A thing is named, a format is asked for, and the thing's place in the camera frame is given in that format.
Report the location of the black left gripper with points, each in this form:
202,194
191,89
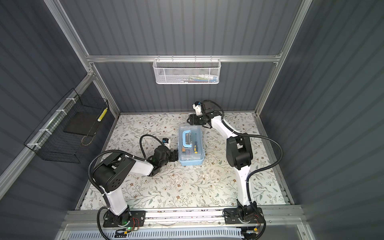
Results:
174,156

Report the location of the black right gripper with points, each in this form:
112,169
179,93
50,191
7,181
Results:
193,118

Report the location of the blue plastic tool box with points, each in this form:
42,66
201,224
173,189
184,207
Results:
187,136

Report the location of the yellow black screwdriver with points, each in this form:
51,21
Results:
196,147

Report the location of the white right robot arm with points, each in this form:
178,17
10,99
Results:
239,152

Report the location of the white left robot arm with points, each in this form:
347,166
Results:
108,170

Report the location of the yellow marker in basket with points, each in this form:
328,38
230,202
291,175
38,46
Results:
102,115

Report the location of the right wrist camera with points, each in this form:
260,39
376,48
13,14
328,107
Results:
198,108

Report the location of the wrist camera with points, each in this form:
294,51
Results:
166,142
198,108

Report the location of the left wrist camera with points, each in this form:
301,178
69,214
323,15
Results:
166,142

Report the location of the white wire mesh basket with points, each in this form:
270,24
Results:
187,73

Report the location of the black wire basket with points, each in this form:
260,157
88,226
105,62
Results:
66,135

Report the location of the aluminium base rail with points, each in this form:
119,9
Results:
282,222

